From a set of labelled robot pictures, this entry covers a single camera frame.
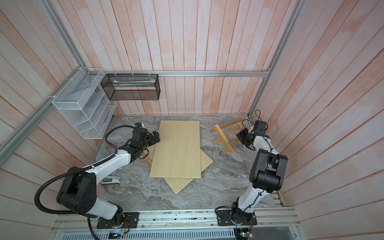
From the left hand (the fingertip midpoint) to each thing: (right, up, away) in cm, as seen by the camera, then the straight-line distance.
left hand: (154, 137), depth 91 cm
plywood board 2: (+15, -26, -8) cm, 31 cm away
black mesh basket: (-20, +36, +15) cm, 44 cm away
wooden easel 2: (-3, -15, 0) cm, 15 cm away
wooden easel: (+45, -6, -5) cm, 45 cm away
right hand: (+53, +3, +5) cm, 54 cm away
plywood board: (+15, -11, +1) cm, 18 cm away
